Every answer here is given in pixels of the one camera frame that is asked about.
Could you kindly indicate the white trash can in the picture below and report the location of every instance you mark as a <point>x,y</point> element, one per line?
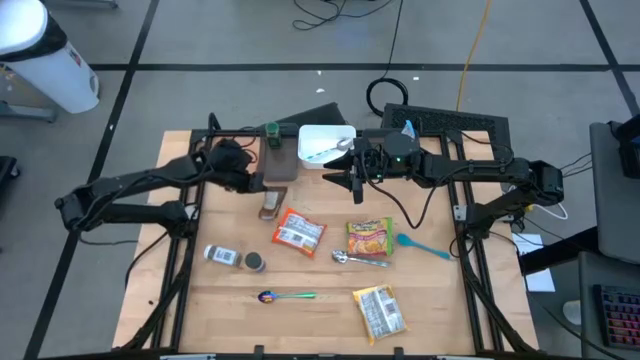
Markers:
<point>55,75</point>

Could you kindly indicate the white paper sheet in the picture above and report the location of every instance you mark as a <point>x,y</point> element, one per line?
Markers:
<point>542,280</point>

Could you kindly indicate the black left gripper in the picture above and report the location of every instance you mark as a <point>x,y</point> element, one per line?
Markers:
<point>247,181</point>

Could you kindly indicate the yellow ramen packet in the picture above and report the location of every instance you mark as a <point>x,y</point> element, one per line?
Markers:
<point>380,314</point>

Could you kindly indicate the black desk device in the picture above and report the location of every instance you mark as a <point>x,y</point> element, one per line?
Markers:
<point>631,150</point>

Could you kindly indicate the backlit black keyboard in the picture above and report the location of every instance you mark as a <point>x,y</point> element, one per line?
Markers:
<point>620,315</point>

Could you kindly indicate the white computer mouse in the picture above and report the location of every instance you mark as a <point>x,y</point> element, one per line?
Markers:
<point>572,312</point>

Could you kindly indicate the black metal bar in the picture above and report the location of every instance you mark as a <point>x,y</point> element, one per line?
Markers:
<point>555,252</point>

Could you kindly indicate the orange ramen packet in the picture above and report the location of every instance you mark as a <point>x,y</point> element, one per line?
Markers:
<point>299,233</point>

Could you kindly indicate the black caster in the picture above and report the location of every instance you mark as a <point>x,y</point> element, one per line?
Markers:
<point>7,167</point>

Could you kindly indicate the teal plastic spoon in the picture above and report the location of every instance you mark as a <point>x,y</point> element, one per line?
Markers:
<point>406,241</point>

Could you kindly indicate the grey desk top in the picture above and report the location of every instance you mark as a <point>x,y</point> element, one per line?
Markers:
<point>615,215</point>

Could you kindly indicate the iridescent rainbow metal spoon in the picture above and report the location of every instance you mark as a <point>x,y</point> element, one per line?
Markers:
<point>267,297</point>

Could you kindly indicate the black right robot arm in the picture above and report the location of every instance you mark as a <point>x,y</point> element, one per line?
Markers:
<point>480,167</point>

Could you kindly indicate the lime chili shrimp ramen packet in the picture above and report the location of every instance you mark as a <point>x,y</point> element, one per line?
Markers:
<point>370,239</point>

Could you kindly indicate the white plastic bin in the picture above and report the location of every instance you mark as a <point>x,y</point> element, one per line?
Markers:
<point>315,137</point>

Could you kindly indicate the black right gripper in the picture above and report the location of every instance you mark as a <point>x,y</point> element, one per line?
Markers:
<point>367,160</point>

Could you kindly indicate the blue white food box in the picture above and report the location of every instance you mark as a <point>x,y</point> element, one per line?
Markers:
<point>409,130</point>

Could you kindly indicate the white cap spice bottle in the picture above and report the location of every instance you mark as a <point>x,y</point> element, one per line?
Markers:
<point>222,255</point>

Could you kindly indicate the green lid spice jar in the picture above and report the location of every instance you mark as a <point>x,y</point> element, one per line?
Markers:
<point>273,131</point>

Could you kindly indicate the black table edge clamp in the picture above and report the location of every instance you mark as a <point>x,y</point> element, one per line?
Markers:
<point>258,354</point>
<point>398,354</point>

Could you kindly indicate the garlic powder spice jar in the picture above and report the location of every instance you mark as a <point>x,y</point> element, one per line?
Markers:
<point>254,262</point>

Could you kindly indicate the black desk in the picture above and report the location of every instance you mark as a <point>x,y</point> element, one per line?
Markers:
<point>590,300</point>

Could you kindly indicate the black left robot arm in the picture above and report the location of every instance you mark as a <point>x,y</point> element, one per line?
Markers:
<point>140,177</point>

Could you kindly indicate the brown spice pouch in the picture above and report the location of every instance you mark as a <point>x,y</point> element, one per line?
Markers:
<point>272,202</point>

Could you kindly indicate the grey metal stand base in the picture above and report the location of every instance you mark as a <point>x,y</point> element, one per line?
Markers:
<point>30,114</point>

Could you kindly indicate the grey translucent bin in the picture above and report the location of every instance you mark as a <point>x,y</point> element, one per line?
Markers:
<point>280,167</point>

